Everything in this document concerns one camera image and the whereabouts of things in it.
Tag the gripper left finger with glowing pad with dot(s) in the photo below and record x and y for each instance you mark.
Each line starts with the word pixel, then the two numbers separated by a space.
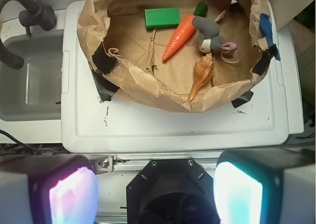
pixel 47 189

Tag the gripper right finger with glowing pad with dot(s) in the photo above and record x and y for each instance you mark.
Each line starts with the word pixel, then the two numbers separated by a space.
pixel 266 186

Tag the orange spiral sea shell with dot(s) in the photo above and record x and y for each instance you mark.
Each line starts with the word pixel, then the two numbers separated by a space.
pixel 202 74

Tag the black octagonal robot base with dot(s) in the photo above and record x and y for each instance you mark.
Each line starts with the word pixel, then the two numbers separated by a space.
pixel 171 191

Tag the white plastic bin lid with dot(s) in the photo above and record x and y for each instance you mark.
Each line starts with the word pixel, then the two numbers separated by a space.
pixel 89 125

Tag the grey sink basin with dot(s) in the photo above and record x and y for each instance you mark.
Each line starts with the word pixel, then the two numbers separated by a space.
pixel 33 93

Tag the crumpled brown paper bag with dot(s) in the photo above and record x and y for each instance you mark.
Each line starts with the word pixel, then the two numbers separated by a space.
pixel 128 56

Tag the grey plush mouse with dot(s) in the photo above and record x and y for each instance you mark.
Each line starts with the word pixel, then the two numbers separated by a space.
pixel 209 39

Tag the blue tape strip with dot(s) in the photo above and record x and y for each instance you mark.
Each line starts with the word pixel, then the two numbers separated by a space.
pixel 266 30

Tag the black faucet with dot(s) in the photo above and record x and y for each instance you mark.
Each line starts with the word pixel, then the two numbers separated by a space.
pixel 34 14

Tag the orange toy carrot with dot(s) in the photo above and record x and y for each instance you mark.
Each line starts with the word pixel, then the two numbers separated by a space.
pixel 184 30

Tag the green rectangular block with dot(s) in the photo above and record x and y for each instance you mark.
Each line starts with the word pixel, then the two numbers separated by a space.
pixel 162 17

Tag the aluminium extrusion rail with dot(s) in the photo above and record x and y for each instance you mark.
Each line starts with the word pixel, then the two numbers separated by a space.
pixel 106 163

